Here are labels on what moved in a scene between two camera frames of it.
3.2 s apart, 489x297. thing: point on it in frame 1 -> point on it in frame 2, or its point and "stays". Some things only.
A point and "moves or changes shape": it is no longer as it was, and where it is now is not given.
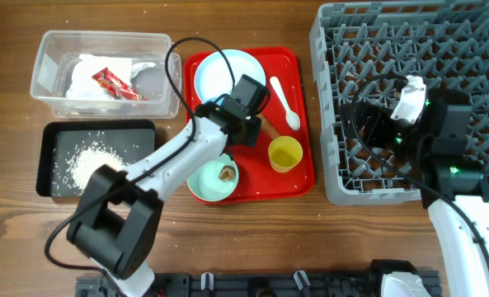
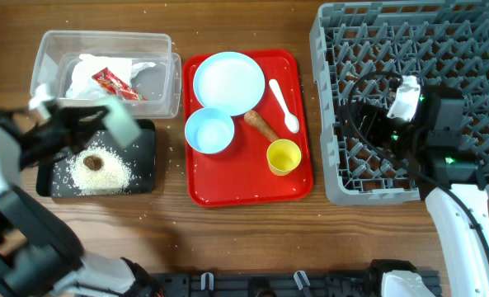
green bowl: [216, 181] -> [119, 121]
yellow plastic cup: [284, 152] stays
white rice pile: [87, 159] stays
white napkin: [82, 85] stays
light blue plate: [212, 78] stays
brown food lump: [228, 173] -> [93, 162]
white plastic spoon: [291, 116] stays
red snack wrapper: [115, 87] stays
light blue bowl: [214, 99] moves or changes shape
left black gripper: [255, 126] -> [61, 126]
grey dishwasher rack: [361, 49] stays
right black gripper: [378, 118] stays
